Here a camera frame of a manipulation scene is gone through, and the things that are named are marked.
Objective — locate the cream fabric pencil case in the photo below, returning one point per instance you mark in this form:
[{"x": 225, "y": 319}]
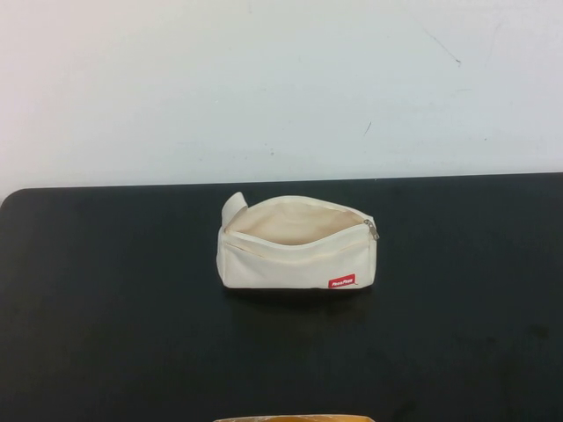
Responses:
[{"x": 281, "y": 268}]

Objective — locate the yellow curved object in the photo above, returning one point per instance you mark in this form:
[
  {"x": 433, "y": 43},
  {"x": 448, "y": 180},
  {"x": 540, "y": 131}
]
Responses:
[{"x": 290, "y": 418}]

